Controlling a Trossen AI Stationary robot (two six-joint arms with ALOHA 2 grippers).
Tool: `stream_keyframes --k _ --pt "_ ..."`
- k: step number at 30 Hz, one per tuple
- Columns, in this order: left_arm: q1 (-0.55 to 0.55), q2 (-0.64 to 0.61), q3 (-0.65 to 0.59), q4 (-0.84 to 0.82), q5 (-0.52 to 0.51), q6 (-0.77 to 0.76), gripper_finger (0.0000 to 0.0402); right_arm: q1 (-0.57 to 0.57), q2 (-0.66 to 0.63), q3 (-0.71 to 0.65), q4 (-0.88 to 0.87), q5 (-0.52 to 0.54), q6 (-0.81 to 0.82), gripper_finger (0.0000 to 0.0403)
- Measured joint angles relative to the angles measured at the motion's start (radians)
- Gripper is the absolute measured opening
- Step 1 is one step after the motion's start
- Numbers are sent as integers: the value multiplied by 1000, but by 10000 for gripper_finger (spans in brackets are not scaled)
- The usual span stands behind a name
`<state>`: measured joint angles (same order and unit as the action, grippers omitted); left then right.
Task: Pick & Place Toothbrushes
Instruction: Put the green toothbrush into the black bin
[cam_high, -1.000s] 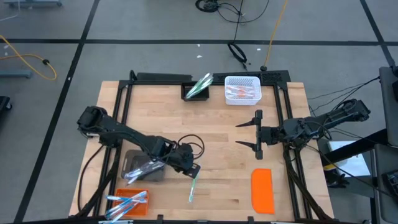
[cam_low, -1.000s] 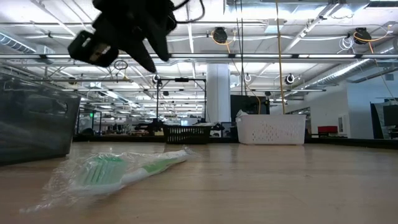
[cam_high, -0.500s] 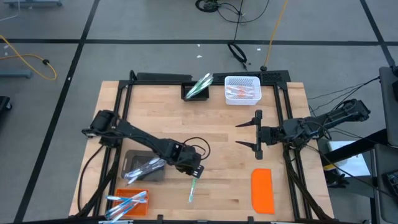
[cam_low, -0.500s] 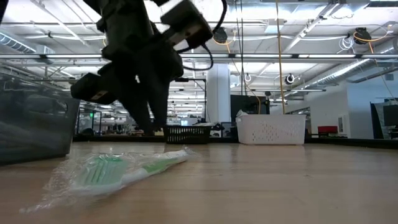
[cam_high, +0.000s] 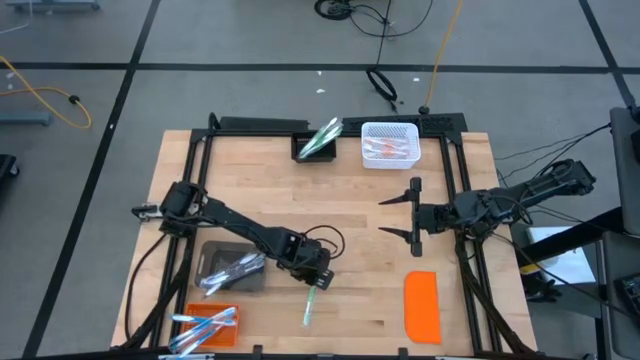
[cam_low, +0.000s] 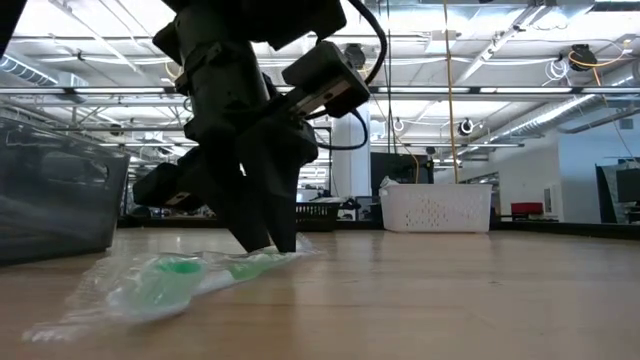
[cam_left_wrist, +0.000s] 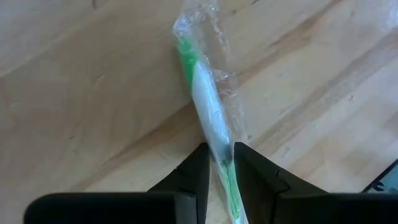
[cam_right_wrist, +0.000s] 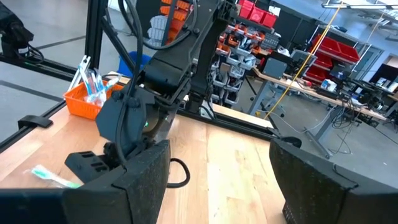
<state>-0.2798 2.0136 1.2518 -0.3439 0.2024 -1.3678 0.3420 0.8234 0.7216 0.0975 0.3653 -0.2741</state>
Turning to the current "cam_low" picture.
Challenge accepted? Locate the yellow hanging power cable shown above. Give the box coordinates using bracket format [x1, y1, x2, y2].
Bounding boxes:
[442, 0, 460, 185]

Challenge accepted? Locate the black cabinet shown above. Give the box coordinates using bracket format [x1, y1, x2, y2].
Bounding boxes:
[369, 151, 435, 185]

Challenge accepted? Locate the black mesh basket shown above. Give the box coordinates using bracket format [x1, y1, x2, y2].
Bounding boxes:
[294, 201, 346, 232]

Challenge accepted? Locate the silver ventilation duct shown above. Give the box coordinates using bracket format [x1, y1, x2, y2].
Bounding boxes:
[0, 49, 89, 89]
[487, 59, 640, 144]

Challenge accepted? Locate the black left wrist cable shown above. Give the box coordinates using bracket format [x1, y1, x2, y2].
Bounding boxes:
[314, 0, 390, 152]

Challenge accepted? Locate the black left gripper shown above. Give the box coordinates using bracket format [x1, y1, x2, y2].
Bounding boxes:
[133, 42, 371, 254]

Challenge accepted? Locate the grey translucent bin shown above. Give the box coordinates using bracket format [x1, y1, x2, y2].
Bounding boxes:
[0, 119, 131, 266]

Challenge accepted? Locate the black hanging cable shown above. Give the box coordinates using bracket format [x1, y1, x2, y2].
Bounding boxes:
[383, 0, 396, 151]

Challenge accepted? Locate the red box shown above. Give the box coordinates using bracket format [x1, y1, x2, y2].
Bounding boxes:
[509, 201, 545, 216]

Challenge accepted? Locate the white perforated basket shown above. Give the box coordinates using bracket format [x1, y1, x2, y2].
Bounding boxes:
[379, 182, 494, 234]

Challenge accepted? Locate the white building column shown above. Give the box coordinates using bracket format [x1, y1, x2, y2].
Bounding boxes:
[331, 102, 372, 199]

